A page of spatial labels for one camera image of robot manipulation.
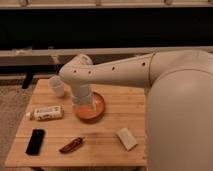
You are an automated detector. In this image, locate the wooden table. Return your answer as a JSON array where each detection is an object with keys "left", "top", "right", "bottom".
[{"left": 5, "top": 79, "right": 146, "bottom": 167}]

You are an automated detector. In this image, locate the white sponge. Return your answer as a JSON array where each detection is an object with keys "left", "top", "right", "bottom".
[{"left": 116, "top": 128, "right": 138, "bottom": 151}]

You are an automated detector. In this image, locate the orange bowl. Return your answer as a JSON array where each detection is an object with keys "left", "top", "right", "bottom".
[{"left": 75, "top": 92, "right": 105, "bottom": 122}]

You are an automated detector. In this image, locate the red pepper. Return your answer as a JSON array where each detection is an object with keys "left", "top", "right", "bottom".
[{"left": 59, "top": 137, "right": 84, "bottom": 154}]

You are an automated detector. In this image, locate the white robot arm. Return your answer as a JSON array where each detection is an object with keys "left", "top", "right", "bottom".
[{"left": 59, "top": 50, "right": 213, "bottom": 171}]

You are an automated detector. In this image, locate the black phone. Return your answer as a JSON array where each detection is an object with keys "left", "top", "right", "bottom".
[{"left": 26, "top": 129, "right": 45, "bottom": 155}]

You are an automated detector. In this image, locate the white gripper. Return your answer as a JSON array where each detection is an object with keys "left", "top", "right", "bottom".
[{"left": 71, "top": 93, "right": 95, "bottom": 115}]

